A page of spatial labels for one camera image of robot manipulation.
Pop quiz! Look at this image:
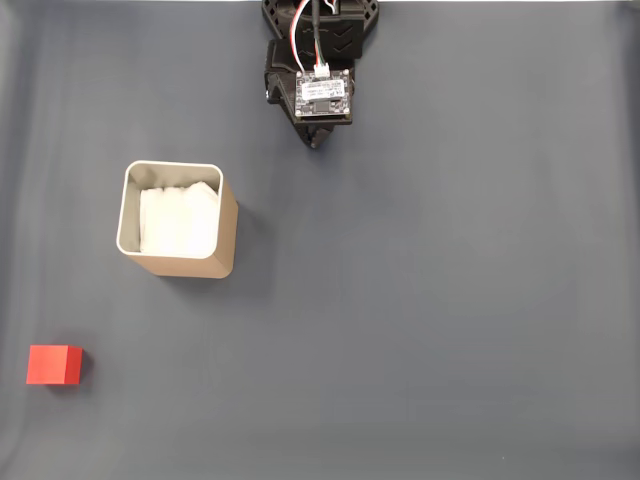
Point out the black camera cable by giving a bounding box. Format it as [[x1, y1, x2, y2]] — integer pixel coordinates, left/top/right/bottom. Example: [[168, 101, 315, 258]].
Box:
[[311, 0, 332, 79]]

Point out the red white black servo wire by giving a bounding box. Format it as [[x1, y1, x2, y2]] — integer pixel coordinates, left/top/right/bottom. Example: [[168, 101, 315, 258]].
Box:
[[288, 0, 341, 76]]

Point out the white crumpled tissue paper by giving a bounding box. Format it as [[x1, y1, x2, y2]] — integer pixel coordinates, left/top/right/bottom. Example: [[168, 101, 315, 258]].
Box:
[[139, 180, 220, 254]]

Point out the beige square box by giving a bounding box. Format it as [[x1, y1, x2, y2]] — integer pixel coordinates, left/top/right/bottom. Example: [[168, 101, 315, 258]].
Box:
[[115, 159, 239, 280]]

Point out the red cube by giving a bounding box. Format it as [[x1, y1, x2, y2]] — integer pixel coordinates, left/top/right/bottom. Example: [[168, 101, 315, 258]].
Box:
[[25, 344, 84, 386]]

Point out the bare camera circuit board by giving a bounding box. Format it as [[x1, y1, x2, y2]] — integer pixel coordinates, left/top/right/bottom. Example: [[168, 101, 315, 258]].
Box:
[[294, 68, 354, 126]]

